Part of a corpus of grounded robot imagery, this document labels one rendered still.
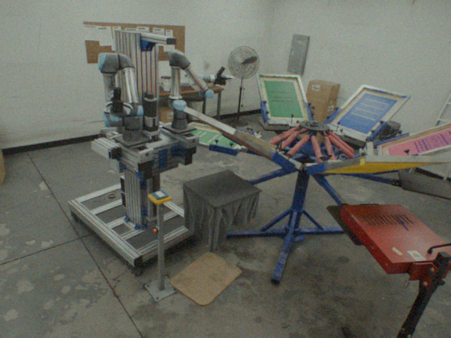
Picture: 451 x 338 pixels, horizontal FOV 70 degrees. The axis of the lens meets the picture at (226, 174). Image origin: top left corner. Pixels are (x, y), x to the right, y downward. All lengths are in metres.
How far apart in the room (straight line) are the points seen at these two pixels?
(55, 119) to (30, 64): 0.89
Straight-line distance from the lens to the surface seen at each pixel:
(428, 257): 2.16
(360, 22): 6.85
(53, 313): 3.09
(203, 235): 2.70
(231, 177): 2.81
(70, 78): 5.86
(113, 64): 2.51
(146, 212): 3.27
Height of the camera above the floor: 2.23
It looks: 27 degrees down
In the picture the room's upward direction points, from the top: 5 degrees clockwise
